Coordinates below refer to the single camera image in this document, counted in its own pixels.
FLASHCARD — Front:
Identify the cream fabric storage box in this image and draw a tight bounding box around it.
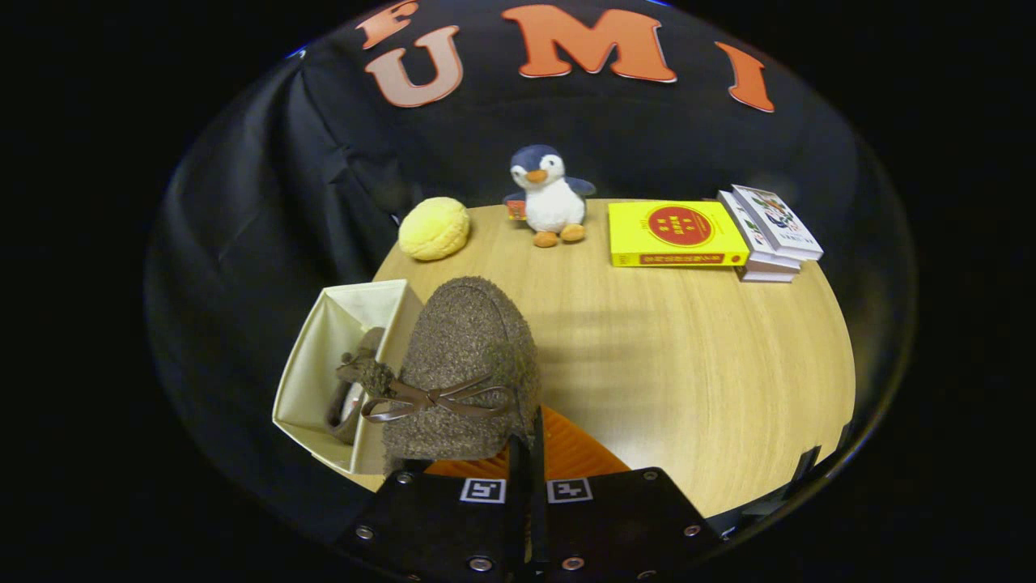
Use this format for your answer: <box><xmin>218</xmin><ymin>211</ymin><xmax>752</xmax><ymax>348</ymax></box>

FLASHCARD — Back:
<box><xmin>272</xmin><ymin>279</ymin><xmax>424</xmax><ymax>476</ymax></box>

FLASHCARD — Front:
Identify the blue white penguin plush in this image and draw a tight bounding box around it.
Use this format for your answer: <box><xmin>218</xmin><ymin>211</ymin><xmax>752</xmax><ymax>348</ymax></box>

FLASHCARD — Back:
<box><xmin>503</xmin><ymin>144</ymin><xmax>597</xmax><ymax>249</ymax></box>

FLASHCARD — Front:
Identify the yellow round plush bun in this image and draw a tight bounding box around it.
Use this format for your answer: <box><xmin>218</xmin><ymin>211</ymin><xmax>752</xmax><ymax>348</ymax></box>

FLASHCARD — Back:
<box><xmin>397</xmin><ymin>197</ymin><xmax>471</xmax><ymax>262</ymax></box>

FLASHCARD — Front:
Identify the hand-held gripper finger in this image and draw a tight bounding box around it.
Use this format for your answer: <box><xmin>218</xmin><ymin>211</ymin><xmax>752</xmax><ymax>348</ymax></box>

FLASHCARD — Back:
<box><xmin>532</xmin><ymin>405</ymin><xmax>721</xmax><ymax>583</ymax></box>
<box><xmin>336</xmin><ymin>437</ymin><xmax>531</xmax><ymax>583</ymax></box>

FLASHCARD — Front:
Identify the brown fuzzy shoe with bow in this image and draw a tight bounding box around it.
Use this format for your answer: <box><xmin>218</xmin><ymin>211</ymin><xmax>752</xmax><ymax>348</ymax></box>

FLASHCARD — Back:
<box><xmin>336</xmin><ymin>276</ymin><xmax>541</xmax><ymax>474</ymax></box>
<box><xmin>325</xmin><ymin>326</ymin><xmax>388</xmax><ymax>445</ymax></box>

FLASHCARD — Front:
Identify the yellow book with red circle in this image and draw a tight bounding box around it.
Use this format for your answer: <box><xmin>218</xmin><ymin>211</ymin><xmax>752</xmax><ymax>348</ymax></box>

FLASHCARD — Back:
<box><xmin>608</xmin><ymin>200</ymin><xmax>750</xmax><ymax>268</ymax></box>

